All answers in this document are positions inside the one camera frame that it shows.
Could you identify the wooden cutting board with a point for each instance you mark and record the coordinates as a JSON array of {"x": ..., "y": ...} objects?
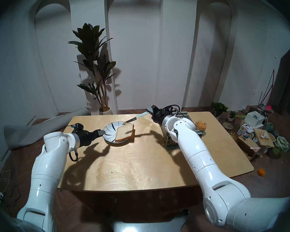
[{"x": 264, "y": 142}]

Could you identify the tall potted plant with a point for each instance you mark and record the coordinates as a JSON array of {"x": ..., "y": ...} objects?
[{"x": 90, "y": 40}]

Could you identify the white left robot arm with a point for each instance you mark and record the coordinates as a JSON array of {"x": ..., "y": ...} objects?
[{"x": 44, "y": 166}]

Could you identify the brown cardboard box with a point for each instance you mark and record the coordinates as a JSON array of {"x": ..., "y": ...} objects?
[{"x": 247, "y": 145}]

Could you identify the dark leaning panel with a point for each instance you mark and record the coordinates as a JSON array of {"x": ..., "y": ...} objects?
[{"x": 286, "y": 76}]

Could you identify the teal mug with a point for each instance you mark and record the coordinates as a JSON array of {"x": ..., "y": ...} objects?
[{"x": 269, "y": 126}]

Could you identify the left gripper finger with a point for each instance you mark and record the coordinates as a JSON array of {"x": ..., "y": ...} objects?
[{"x": 100, "y": 132}]

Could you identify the metal robot base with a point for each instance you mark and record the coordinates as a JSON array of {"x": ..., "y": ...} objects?
[{"x": 147, "y": 226}]

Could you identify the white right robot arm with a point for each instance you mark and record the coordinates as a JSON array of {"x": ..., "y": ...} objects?
[{"x": 195, "y": 151}]

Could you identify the tiny potted plant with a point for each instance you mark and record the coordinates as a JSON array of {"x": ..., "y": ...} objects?
[{"x": 231, "y": 118}]

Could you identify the crumpled white food scrap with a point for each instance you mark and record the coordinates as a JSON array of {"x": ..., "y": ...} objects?
[{"x": 263, "y": 135}]

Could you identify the glass jar of peanut butter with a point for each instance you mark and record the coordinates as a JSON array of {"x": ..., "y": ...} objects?
[{"x": 201, "y": 125}]

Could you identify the grey slatted cutlery rack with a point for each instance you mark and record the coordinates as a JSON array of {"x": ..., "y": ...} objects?
[{"x": 171, "y": 141}]

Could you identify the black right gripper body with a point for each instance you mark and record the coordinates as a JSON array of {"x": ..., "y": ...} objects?
[{"x": 159, "y": 116}]

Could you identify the bushy small potted plant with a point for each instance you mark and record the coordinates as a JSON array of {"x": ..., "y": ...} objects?
[{"x": 218, "y": 107}]

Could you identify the rolled grey mat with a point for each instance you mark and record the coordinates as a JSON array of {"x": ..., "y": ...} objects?
[{"x": 26, "y": 134}]

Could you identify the white plate with dark stripes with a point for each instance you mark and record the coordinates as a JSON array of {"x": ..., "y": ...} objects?
[{"x": 108, "y": 132}]

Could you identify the white box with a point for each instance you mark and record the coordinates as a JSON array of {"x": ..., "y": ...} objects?
[{"x": 253, "y": 120}]

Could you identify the white bowl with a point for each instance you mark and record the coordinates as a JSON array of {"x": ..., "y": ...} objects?
[{"x": 272, "y": 136}]

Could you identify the white power strip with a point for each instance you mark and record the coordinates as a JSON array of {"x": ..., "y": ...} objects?
[{"x": 0, "y": 197}]

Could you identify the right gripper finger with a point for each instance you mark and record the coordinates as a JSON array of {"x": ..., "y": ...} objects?
[{"x": 149, "y": 111}]

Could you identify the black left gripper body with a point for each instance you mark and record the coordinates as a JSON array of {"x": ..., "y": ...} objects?
[{"x": 86, "y": 138}]

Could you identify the white printed carton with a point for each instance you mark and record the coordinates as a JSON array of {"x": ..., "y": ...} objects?
[{"x": 242, "y": 130}]

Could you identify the slice of bread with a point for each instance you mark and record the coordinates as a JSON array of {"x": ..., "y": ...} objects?
[{"x": 124, "y": 134}]

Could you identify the small grey dish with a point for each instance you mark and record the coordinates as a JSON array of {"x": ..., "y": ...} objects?
[{"x": 227, "y": 126}]

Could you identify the white plastic spoon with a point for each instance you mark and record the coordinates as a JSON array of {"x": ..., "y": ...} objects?
[{"x": 254, "y": 148}]

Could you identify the red broom with pink head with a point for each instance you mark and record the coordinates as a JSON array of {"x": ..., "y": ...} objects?
[{"x": 268, "y": 107}]

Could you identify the orange ball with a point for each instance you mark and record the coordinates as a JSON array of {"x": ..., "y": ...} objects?
[{"x": 261, "y": 172}]

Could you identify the amber glass dish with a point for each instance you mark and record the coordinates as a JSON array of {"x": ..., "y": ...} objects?
[{"x": 233, "y": 135}]

